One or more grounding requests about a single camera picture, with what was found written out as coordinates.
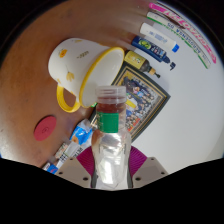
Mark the clear plastic bottle green label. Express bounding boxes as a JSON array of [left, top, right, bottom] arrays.
[[90, 85, 133, 191]]

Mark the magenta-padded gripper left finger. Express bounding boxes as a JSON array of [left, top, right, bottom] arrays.
[[54, 145, 98, 188]]

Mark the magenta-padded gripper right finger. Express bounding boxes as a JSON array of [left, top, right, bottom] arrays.
[[126, 145, 169, 188]]

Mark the brown bottle yellow label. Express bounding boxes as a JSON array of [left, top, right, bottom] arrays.
[[123, 49, 161, 79]]

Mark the tall pink box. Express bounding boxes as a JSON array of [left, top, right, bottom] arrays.
[[148, 1, 218, 65]]

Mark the dark blue pump bottle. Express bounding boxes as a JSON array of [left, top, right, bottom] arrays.
[[130, 35, 177, 71]]

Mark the white mug yellow rim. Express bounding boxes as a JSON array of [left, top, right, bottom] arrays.
[[47, 37, 126, 114]]

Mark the blue tissue pack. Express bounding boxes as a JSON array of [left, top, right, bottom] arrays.
[[69, 118, 98, 148]]

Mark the tall white green box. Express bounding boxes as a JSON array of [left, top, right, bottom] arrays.
[[145, 10, 213, 70]]

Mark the white bottle blue cap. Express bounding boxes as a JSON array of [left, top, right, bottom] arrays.
[[138, 22, 180, 54]]

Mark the small snack packet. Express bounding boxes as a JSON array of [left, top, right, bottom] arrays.
[[53, 142, 70, 160]]

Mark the flat round red coaster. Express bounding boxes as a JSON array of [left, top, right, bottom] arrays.
[[33, 115, 58, 142]]

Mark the framed group photo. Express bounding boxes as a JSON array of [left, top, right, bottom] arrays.
[[88, 61, 172, 144]]

